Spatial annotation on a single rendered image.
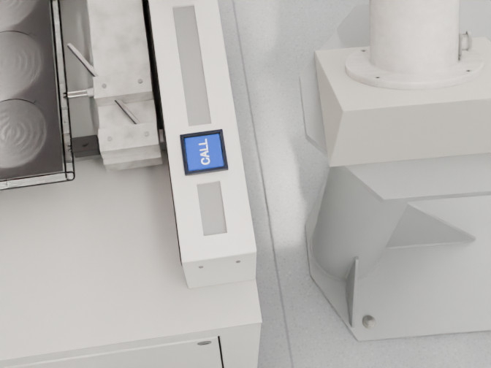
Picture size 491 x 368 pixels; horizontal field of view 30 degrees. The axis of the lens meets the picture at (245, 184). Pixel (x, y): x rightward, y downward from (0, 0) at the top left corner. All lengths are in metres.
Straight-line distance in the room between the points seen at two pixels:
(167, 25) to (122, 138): 0.16
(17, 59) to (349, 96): 0.47
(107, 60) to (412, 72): 0.43
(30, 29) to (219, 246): 0.44
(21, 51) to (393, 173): 0.56
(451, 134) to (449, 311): 0.91
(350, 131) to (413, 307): 0.96
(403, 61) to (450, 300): 0.99
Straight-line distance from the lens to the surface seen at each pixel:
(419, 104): 1.17
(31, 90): 1.31
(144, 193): 1.31
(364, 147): 1.27
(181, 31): 1.26
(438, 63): 1.25
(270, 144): 2.22
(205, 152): 1.17
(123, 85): 1.29
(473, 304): 2.15
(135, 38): 1.35
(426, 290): 2.13
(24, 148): 1.28
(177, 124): 1.20
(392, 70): 1.25
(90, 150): 1.26
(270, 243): 2.14
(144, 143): 1.25
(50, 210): 1.33
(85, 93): 1.30
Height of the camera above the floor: 2.05
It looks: 70 degrees down
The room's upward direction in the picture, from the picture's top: straight up
